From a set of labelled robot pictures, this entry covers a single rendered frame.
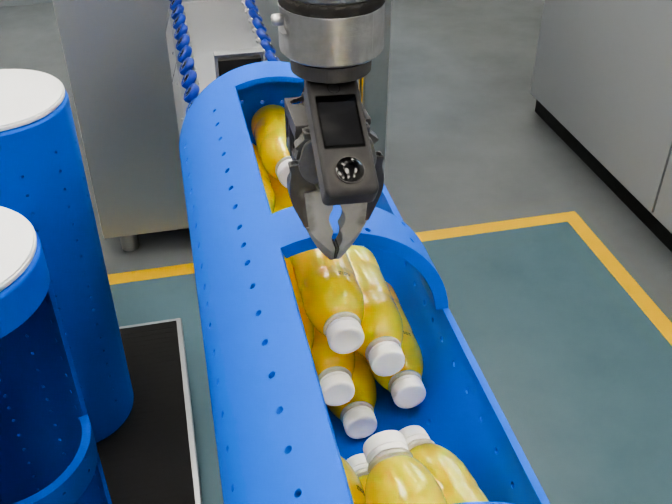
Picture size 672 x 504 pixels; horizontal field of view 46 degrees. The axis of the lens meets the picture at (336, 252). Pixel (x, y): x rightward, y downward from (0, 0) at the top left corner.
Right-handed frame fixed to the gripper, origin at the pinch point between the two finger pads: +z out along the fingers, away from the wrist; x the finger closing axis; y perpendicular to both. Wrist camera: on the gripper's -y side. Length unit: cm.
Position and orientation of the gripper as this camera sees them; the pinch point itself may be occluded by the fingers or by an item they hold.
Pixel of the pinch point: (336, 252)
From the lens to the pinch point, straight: 78.4
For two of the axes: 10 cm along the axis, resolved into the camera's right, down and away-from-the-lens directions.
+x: -9.8, 1.3, -1.8
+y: -2.2, -5.8, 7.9
